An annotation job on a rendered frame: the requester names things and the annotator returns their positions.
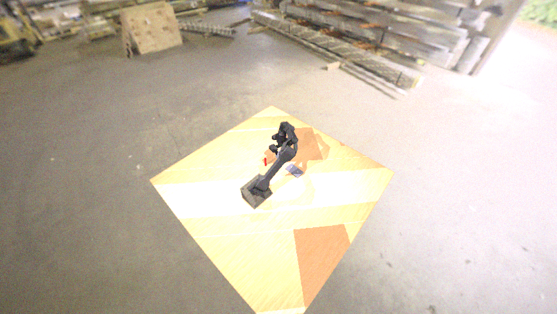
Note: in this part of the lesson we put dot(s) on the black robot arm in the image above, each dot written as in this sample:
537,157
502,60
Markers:
261,184

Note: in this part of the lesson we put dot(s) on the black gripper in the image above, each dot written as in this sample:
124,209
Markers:
274,149

